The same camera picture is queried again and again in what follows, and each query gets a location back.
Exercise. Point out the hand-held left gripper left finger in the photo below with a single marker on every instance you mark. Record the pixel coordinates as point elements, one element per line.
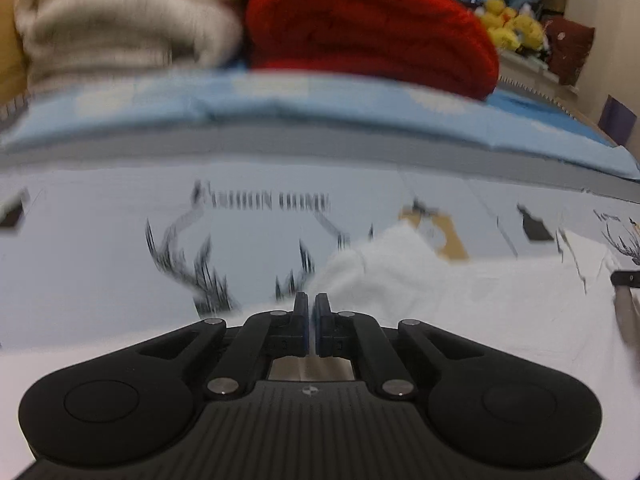
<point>303,327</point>

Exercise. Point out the cream folded blanket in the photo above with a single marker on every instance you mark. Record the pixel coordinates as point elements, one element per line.
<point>125,25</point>

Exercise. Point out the white window sill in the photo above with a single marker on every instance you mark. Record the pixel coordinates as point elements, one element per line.
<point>530,70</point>

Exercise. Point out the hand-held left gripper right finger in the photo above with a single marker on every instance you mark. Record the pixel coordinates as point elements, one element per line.
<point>320,327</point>

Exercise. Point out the deer printed bed sheet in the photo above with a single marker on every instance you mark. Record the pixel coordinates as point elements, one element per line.
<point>100,260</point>

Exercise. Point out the dark red plush toy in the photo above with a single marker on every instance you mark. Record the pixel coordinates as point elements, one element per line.
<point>570,47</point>

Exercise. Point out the blue cloud print sheet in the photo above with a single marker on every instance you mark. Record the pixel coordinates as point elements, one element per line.
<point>325,110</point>

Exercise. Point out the red folded blanket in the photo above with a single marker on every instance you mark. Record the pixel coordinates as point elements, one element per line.
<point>365,25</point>

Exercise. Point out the wooden bed frame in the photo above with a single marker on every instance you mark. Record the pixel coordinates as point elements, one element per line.
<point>10,60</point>

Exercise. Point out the yellow plush toy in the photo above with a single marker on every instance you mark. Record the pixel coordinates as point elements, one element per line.
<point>492,7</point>
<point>529,27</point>
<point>502,37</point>

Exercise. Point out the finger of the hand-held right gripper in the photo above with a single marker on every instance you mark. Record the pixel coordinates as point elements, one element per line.
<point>627,278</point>

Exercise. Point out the purple bag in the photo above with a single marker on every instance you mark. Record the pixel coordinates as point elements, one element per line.
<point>619,120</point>

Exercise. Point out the white small garment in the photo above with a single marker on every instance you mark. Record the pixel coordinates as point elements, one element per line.
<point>450,290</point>

